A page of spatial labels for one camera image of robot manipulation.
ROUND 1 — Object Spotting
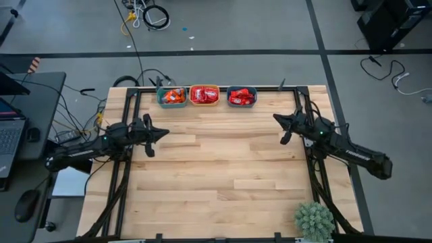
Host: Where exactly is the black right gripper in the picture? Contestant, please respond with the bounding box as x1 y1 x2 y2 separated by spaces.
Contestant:
272 107 318 138

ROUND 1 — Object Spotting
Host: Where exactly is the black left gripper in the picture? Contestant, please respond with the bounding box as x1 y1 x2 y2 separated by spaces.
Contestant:
130 113 170 145

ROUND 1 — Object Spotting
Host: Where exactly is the light green plastic bin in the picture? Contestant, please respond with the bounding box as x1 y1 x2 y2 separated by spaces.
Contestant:
157 86 188 109

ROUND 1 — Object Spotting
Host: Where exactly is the dark teal plastic bin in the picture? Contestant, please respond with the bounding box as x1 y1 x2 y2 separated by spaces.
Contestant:
226 86 258 109

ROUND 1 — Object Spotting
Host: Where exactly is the yellow plastic bin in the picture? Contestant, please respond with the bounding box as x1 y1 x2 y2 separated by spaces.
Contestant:
188 84 221 107

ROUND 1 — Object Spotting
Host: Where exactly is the red Skittles candy bag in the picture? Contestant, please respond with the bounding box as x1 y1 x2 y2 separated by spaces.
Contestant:
191 86 207 103
203 86 219 102

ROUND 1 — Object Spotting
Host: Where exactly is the grey power strip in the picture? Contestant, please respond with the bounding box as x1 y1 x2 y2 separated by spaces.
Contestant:
55 130 81 144

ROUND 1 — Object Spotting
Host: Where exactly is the white sheet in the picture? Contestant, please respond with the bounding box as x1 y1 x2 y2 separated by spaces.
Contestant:
52 170 89 197

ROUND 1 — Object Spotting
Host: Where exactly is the green artificial plant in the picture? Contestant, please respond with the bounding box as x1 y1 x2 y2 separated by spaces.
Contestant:
294 201 335 242

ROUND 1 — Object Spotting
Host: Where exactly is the black desk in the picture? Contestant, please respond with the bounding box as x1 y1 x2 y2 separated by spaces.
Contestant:
0 72 67 243

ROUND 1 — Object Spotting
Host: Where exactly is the black cabinet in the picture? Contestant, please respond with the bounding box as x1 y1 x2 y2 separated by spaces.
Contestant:
350 0 432 51

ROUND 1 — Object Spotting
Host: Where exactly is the orange black striped block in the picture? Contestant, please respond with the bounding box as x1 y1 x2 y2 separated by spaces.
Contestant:
26 56 42 74

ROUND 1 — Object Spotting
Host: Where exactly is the grey laptop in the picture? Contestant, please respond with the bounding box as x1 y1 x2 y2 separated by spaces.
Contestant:
0 97 27 179

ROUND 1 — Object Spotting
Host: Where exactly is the black computer mouse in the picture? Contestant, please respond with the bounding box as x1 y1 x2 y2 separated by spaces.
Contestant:
14 189 41 223

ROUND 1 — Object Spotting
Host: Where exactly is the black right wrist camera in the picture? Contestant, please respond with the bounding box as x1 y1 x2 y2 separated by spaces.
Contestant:
279 130 293 146

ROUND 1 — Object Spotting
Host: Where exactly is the black aluminium rig frame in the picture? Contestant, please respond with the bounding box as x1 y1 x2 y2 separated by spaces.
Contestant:
79 76 365 243

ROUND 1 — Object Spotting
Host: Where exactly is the black cable loop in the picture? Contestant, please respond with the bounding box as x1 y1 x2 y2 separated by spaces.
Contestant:
112 75 140 88

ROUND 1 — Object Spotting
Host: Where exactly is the long black floor cable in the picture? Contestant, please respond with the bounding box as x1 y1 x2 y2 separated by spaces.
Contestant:
113 0 145 87

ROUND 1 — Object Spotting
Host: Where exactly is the white cable bundle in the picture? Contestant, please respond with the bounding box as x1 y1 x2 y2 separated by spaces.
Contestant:
132 0 169 31

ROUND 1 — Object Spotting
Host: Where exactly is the black cable coil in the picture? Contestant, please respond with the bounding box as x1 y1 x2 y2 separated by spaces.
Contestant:
142 5 170 30

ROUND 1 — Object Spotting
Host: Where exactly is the yellow cable with plug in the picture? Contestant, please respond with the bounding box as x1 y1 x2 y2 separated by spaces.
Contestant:
120 11 138 36

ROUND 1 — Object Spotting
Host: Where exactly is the white floor cable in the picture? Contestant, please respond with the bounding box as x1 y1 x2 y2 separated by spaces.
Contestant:
394 72 432 97

